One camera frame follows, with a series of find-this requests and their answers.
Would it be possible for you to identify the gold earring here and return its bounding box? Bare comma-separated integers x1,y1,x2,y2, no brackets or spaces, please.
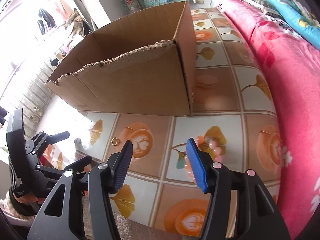
111,137,119,146

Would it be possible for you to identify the pink bead bracelet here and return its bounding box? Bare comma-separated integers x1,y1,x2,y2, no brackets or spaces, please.
183,135,225,183

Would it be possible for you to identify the person's left hand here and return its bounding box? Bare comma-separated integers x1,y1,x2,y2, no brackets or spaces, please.
9,188,46,205

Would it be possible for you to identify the white fluffy sleeve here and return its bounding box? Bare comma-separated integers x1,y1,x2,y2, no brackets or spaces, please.
1,189,37,239

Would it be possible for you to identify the metal window railing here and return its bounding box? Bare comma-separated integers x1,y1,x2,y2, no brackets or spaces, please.
1,63,55,139

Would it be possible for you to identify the patterned tablecloth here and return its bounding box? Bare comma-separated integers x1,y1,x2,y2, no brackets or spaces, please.
39,7,281,239

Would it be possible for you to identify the brown cardboard box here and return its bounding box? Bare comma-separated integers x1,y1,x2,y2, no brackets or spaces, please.
46,2,196,116

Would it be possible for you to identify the pink floral blanket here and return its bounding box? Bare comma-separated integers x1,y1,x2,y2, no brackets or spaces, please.
216,0,319,239

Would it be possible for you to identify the light blue folded bedding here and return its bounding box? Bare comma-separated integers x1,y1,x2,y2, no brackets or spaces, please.
267,0,319,49

